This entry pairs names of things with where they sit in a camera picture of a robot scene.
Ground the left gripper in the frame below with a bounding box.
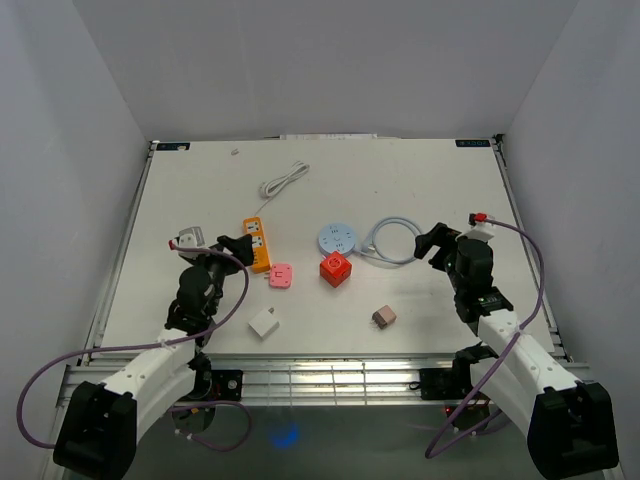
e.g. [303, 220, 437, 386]
[187, 234, 253, 316]

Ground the orange power strip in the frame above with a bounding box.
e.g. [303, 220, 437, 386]
[243, 216, 271, 274]

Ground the pink plug adapter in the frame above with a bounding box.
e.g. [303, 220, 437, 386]
[263, 263, 293, 289]

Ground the blue round power socket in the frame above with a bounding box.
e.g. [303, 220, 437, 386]
[317, 223, 357, 257]

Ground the red cube socket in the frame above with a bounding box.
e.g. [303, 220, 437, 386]
[319, 251, 352, 288]

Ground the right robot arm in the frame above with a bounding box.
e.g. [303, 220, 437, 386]
[414, 213, 619, 479]

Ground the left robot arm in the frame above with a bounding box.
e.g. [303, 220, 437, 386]
[53, 231, 254, 479]

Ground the white charger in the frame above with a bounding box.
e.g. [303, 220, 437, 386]
[248, 307, 280, 341]

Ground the brown pink charger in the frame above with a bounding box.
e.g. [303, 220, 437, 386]
[371, 305, 397, 330]

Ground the right blue table label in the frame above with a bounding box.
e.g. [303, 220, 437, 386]
[455, 139, 491, 148]

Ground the blue table label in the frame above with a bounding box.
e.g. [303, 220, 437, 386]
[155, 142, 191, 151]
[455, 139, 491, 148]

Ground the left blue table label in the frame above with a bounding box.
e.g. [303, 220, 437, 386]
[155, 142, 191, 151]

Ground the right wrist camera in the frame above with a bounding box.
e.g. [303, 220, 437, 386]
[458, 213, 496, 243]

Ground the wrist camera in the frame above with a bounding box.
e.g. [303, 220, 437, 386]
[169, 226, 205, 259]
[458, 213, 496, 243]

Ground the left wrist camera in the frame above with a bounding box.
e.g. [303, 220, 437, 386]
[169, 226, 205, 259]

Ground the white power strip cord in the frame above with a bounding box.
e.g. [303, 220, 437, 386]
[249, 160, 311, 217]

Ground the aluminium front rail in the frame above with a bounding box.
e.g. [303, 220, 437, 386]
[57, 355, 601, 407]

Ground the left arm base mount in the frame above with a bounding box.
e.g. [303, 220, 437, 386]
[190, 370, 244, 401]

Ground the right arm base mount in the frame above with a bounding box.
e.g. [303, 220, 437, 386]
[418, 368, 472, 400]

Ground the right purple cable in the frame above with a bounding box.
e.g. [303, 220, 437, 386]
[424, 219, 546, 460]

